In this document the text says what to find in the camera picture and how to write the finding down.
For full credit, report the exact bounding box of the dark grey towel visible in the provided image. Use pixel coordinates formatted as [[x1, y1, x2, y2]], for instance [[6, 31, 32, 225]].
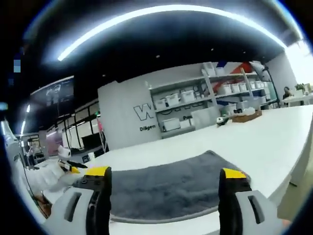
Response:
[[73, 150, 253, 223]]

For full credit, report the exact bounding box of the hanging dark screen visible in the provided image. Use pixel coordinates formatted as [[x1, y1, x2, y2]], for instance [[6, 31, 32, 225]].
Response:
[[30, 75, 75, 109]]

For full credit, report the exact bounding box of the wooden tray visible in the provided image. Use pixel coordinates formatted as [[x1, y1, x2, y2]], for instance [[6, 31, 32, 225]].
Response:
[[230, 110, 263, 123]]

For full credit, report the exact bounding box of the grey metal shelf unit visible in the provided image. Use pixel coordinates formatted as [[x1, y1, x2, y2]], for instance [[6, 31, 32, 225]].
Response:
[[148, 61, 275, 139]]

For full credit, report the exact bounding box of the row of white storage boxes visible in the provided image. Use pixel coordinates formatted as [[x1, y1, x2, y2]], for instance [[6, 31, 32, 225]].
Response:
[[153, 62, 271, 132]]

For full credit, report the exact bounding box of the black tripod stand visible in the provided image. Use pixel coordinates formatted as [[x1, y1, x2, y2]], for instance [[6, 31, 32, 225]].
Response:
[[259, 63, 281, 109]]

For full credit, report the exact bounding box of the ceiling light strip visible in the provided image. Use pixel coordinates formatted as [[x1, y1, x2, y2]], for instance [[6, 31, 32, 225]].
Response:
[[57, 4, 287, 62]]

